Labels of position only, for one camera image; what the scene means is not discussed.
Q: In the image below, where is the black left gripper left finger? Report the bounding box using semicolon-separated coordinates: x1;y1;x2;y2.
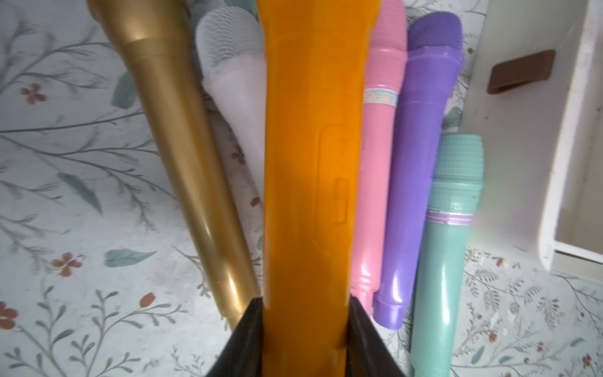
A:
207;298;263;377

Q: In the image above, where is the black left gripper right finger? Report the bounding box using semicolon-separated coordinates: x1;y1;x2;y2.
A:
345;296;405;377

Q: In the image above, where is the white bottom drawer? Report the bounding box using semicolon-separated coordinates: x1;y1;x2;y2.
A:
462;1;602;281

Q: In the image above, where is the orange microphone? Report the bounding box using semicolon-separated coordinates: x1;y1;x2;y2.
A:
258;1;380;376

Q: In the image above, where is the white microphone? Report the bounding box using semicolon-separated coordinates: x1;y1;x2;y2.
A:
195;6;267;199

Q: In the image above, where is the purple microphone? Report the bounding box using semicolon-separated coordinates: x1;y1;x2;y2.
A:
372;12;465;330

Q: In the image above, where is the gold microphone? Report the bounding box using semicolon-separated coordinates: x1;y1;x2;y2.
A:
88;1;260;328

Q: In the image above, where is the pink microphone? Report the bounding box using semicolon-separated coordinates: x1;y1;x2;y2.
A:
350;0;408;314

